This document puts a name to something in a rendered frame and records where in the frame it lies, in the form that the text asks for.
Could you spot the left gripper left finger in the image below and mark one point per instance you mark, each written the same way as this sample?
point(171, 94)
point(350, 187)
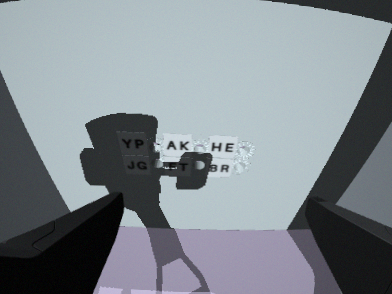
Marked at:
point(65, 256)

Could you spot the tall grey cabinet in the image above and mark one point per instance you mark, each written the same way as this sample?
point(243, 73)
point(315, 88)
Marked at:
point(29, 198)

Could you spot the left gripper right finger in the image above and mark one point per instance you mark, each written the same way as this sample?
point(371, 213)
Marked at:
point(358, 250)

